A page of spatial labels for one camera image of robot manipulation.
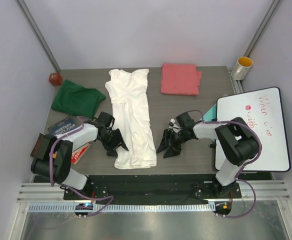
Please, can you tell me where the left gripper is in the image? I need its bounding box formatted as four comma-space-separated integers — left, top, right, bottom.
98, 128, 128, 157

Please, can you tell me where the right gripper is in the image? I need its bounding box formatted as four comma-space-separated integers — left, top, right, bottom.
157, 129, 191, 159

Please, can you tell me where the white t shirt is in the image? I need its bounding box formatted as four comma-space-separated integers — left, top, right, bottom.
105, 69, 157, 170

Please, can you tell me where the white whiteboard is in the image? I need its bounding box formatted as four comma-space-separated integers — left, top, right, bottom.
216, 87, 291, 172

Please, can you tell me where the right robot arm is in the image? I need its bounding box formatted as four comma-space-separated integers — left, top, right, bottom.
156, 112, 262, 198

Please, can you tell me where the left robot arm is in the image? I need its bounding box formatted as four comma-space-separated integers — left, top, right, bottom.
30, 123, 129, 200

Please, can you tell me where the red white book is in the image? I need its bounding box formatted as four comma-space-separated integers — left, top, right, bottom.
71, 143, 91, 165

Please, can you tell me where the blue book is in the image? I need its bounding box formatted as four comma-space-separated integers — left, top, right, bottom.
48, 115, 83, 136

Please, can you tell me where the teal board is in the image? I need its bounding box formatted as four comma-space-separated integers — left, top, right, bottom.
203, 103, 217, 122

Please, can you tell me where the green t shirt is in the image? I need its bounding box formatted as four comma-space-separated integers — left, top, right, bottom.
51, 79, 106, 119

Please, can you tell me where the folded pink t shirt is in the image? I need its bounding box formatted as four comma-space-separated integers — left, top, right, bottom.
160, 63, 202, 96

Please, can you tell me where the brown orange book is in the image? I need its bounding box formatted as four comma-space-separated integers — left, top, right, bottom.
30, 133, 54, 158

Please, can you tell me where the red cube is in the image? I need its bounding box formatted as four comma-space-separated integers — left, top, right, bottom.
48, 72, 63, 86

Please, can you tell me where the yellow white mug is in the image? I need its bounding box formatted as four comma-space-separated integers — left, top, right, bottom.
230, 56, 253, 81

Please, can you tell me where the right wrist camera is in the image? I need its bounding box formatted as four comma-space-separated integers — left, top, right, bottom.
168, 112, 196, 133

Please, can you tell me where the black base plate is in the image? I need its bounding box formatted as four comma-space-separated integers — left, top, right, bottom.
32, 174, 273, 205

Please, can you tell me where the aluminium rail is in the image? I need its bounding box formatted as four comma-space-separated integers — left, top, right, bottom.
17, 180, 290, 203

